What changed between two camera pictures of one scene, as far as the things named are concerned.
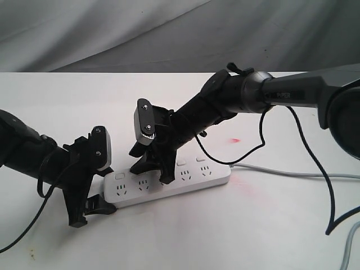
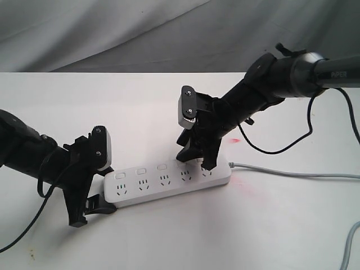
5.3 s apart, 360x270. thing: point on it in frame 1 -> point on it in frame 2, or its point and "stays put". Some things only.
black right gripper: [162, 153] -> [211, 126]
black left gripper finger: [104, 172] stays put
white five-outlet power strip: [122, 187] stays put
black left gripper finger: [95, 205] stays put
